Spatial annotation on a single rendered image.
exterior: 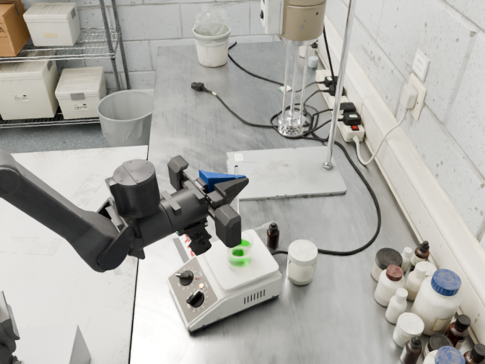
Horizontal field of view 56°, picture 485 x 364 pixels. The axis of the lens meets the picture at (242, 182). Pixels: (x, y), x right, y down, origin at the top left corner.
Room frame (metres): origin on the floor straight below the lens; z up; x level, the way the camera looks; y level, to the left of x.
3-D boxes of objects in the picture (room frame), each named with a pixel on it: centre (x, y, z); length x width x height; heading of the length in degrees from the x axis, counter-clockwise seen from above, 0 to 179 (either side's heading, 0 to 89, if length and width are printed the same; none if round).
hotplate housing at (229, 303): (0.57, 0.03, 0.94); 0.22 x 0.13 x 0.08; 116
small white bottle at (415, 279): (0.56, -0.34, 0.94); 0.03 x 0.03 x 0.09
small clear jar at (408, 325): (0.46, -0.30, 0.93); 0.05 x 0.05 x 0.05
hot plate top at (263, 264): (0.59, 0.01, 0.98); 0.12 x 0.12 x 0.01; 26
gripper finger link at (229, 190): (0.55, 0.01, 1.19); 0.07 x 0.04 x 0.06; 125
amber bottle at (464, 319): (0.45, -0.39, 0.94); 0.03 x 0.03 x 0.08
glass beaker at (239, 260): (0.57, 0.00, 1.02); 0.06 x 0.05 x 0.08; 46
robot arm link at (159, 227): (0.47, 0.15, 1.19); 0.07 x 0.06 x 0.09; 125
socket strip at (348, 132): (1.30, -0.31, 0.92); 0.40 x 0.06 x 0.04; 6
